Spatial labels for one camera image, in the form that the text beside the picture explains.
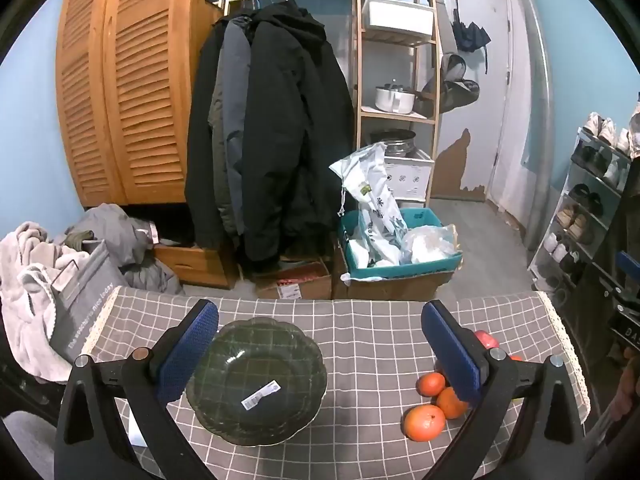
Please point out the grey fabric storage bag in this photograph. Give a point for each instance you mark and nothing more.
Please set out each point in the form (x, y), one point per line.
(85, 300)

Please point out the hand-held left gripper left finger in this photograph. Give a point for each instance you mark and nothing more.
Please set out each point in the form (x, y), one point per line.
(187, 355)

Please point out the wooden louvered wardrobe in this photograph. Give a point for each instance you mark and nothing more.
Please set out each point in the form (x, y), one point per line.
(135, 85)

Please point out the cardboard box with red contents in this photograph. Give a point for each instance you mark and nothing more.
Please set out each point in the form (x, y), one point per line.
(295, 282)

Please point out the white door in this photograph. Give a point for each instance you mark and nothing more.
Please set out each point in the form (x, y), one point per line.
(475, 135)

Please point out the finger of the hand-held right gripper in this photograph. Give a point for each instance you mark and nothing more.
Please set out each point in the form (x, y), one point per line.
(627, 263)

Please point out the dark blue umbrella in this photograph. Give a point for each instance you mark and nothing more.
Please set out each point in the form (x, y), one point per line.
(470, 35)

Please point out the large black hooded coat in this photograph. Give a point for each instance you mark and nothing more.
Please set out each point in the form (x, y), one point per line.
(285, 125)

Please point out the grey checked tablecloth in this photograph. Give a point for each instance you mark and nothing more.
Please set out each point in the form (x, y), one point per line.
(370, 360)

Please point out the grey hanging bags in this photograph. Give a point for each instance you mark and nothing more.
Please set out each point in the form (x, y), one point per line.
(452, 87)

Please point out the large cardboard box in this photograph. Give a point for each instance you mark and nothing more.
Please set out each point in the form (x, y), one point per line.
(395, 287)

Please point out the olive green cloth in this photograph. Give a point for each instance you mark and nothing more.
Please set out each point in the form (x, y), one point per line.
(80, 238)

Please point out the green glass bowl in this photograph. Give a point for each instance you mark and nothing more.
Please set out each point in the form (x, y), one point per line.
(250, 360)

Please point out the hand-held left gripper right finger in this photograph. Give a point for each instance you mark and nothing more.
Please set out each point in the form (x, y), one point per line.
(450, 355)

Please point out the person's right hand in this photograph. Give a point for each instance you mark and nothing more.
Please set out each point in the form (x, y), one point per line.
(627, 390)

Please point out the white phone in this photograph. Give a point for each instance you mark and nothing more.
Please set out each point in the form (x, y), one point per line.
(136, 430)

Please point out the steel steamer pot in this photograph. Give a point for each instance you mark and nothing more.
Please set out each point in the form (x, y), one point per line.
(392, 142)

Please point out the shoe rack with shoes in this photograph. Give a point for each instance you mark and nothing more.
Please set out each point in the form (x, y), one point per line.
(575, 220)

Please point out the grey garment pile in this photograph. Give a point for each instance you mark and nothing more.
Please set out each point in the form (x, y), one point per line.
(120, 240)

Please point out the wooden clothes rack shelf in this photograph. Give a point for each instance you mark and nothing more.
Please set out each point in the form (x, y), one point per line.
(359, 85)

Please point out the white storage box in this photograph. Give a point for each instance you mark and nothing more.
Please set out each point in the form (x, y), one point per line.
(397, 15)

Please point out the clear plastic bag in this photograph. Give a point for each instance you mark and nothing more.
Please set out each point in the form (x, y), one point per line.
(430, 245)

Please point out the grey cushion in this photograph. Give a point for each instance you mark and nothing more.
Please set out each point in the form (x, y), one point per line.
(25, 442)

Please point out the grey coat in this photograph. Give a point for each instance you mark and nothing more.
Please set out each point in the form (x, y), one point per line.
(232, 85)

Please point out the pale pink fleece blanket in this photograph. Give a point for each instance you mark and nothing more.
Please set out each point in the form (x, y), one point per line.
(30, 285)

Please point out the teal plastic basket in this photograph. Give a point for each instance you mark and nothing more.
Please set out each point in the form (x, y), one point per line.
(400, 271)

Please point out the small orange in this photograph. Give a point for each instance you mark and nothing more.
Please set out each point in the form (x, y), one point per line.
(430, 384)

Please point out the white printed rice bag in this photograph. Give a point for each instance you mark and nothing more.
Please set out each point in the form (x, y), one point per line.
(372, 195)

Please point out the white cooking pot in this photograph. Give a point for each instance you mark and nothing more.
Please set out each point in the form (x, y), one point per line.
(395, 99)

